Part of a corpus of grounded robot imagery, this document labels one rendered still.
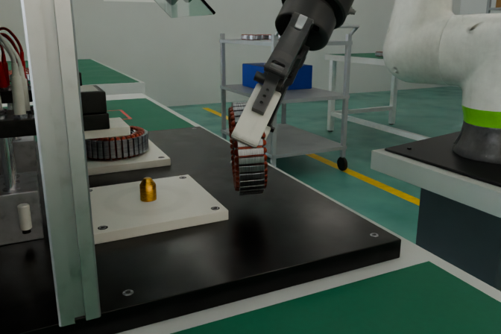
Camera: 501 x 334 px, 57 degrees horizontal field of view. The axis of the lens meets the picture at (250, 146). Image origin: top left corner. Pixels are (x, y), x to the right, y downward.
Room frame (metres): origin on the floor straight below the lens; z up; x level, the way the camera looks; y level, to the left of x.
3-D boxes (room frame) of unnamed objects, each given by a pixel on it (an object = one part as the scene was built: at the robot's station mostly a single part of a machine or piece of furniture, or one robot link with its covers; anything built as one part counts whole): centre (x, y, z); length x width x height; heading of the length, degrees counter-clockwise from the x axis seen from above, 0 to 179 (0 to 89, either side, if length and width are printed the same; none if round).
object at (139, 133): (0.75, 0.23, 0.80); 0.11 x 0.11 x 0.04
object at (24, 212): (0.43, 0.23, 0.80); 0.01 x 0.01 x 0.03; 25
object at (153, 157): (0.75, 0.23, 0.78); 0.15 x 0.15 x 0.01; 25
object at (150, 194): (0.53, 0.12, 0.80); 0.02 x 0.02 x 0.03
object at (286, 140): (3.40, -0.23, 0.51); 1.01 x 0.60 x 1.01; 25
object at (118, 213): (0.53, 0.12, 0.78); 0.15 x 0.15 x 0.01; 25
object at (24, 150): (0.69, 0.36, 0.80); 0.08 x 0.05 x 0.06; 25
